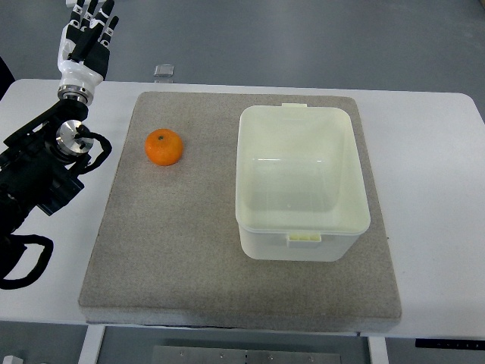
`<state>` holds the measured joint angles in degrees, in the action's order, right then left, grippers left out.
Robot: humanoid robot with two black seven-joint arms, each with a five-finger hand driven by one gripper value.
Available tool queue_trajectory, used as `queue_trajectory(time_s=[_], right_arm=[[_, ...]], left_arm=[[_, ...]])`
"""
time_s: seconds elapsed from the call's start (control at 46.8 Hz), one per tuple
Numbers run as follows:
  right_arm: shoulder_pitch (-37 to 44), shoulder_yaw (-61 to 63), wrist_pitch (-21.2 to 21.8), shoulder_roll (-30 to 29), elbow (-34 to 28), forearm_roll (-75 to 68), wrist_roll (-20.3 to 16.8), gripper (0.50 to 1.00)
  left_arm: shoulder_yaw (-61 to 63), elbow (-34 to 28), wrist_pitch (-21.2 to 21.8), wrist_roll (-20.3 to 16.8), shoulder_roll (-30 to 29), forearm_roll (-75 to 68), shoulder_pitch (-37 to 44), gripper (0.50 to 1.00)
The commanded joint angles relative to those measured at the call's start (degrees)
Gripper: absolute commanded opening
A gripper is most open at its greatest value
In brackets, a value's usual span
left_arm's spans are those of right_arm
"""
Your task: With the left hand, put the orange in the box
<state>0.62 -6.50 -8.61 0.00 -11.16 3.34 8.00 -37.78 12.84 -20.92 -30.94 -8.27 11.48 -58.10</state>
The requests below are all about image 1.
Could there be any small white block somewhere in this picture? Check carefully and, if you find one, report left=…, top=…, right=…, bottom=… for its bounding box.
left=2, top=355, right=23, bottom=364

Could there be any white table leg right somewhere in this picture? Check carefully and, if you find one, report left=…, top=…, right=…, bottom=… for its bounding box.
left=368, top=337, right=390, bottom=364

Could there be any grey metal plate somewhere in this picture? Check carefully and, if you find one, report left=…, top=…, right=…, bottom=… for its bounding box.
left=151, top=346, right=342, bottom=364

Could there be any white table leg left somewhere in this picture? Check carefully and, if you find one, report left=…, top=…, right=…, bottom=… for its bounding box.
left=77, top=325, right=105, bottom=364

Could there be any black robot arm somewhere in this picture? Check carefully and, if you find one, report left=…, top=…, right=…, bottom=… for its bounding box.
left=1, top=86, right=111, bottom=238

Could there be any orange fruit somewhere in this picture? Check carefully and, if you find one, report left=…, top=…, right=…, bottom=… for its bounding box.
left=145, top=129, right=184, bottom=166

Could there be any grey foam mat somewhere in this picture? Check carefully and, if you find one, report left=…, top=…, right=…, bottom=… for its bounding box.
left=78, top=92, right=402, bottom=332

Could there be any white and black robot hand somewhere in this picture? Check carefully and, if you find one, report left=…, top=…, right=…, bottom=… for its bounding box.
left=58, top=1, right=119, bottom=89

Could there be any small clear plastic object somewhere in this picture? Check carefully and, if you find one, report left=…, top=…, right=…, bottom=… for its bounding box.
left=153, top=64, right=174, bottom=78

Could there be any white table leg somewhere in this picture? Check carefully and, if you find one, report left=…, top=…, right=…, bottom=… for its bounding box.
left=368, top=337, right=390, bottom=364
left=77, top=325, right=105, bottom=364

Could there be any white plastic box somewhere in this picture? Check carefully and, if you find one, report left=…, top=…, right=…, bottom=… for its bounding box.
left=235, top=104, right=371, bottom=262

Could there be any black sleeved cable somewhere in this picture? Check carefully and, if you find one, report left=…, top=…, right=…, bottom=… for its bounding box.
left=0, top=130, right=113, bottom=290

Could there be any black table control panel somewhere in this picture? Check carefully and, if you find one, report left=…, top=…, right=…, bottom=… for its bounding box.
left=415, top=338, right=485, bottom=351

